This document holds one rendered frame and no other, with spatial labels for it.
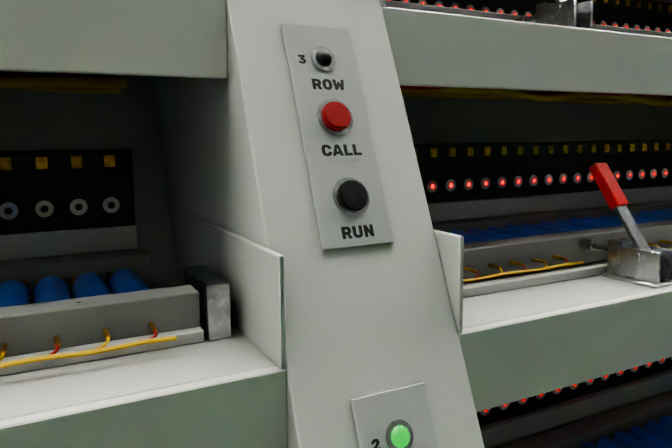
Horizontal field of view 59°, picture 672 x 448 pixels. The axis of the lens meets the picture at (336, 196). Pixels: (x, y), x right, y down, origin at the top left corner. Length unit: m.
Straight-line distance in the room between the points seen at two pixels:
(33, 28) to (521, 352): 0.29
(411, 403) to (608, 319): 0.15
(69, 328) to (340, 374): 0.12
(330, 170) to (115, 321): 0.12
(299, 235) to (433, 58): 0.16
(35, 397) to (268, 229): 0.11
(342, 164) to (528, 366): 0.15
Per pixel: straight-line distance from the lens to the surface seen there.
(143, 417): 0.26
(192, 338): 0.30
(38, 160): 0.42
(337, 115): 0.30
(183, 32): 0.32
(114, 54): 0.31
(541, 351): 0.36
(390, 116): 0.33
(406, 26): 0.37
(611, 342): 0.40
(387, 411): 0.29
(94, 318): 0.30
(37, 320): 0.30
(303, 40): 0.32
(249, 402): 0.27
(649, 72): 0.53
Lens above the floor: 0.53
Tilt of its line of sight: 14 degrees up
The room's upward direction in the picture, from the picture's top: 11 degrees counter-clockwise
